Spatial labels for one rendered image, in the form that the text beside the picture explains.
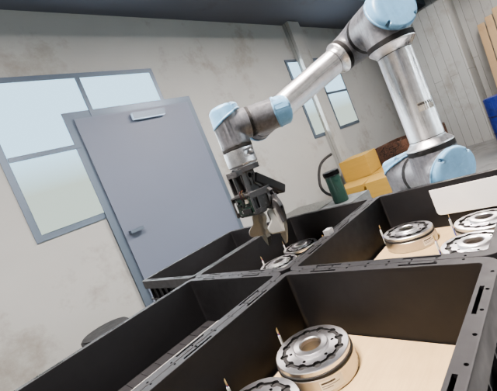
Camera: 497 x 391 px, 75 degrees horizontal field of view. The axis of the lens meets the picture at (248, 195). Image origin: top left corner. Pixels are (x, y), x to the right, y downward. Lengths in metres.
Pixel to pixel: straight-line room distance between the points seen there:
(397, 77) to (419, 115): 0.11
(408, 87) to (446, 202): 0.30
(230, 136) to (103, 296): 2.38
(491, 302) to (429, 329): 0.14
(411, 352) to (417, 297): 0.07
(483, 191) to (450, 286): 0.40
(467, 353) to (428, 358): 0.17
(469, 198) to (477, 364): 0.55
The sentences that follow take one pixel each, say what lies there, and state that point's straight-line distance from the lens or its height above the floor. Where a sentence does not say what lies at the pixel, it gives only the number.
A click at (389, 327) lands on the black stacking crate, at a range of 0.50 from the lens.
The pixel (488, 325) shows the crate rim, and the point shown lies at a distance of 0.33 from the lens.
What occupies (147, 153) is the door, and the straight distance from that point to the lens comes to 3.26.
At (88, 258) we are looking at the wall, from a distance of 2.95.
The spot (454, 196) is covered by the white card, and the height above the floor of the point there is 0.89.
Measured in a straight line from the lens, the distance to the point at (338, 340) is 0.48.
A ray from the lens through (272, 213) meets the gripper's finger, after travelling 0.78.
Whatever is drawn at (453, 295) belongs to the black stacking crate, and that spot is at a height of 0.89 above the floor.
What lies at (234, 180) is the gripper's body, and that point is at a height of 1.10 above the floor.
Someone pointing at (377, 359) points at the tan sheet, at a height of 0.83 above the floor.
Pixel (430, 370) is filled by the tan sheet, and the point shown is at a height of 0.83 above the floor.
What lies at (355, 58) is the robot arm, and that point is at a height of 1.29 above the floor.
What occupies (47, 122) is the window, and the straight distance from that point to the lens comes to 3.13.
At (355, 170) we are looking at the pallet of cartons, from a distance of 4.94.
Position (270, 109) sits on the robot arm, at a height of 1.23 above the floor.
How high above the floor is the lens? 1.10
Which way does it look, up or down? 3 degrees down
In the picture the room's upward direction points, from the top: 22 degrees counter-clockwise
